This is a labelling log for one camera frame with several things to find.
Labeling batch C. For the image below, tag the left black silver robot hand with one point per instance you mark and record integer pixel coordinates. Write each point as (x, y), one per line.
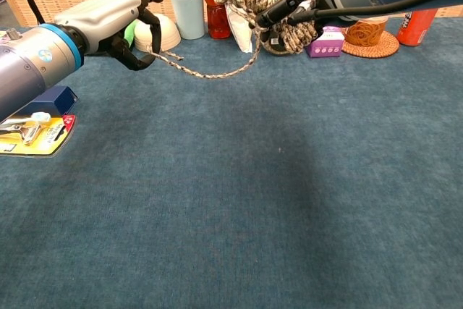
(101, 12)

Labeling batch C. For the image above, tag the clear jar of rubber bands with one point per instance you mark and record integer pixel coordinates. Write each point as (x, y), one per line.
(365, 32)

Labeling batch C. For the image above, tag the honey squeeze bottle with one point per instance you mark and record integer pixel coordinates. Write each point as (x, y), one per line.
(217, 19)

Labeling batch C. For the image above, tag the cream ceramic bowl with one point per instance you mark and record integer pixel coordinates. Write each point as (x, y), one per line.
(168, 34)

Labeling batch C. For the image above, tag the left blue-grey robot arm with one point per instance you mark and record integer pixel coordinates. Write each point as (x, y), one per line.
(32, 63)

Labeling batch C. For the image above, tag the purple cardboard box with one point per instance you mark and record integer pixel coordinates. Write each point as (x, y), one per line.
(325, 46)

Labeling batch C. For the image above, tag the orange red drink can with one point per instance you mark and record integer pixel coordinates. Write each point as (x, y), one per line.
(416, 28)

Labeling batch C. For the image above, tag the dark blue rectangular box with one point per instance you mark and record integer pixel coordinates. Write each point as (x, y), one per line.
(58, 101)

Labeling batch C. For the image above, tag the yellow razor blister pack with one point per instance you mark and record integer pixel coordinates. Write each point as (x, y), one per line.
(47, 139)

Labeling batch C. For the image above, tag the white snack bag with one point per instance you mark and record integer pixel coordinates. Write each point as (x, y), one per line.
(240, 30)

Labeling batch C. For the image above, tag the blue carpet table mat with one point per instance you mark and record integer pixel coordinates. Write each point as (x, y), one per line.
(231, 178)

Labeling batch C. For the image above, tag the light blue lidded cup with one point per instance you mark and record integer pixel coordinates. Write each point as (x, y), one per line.
(188, 12)

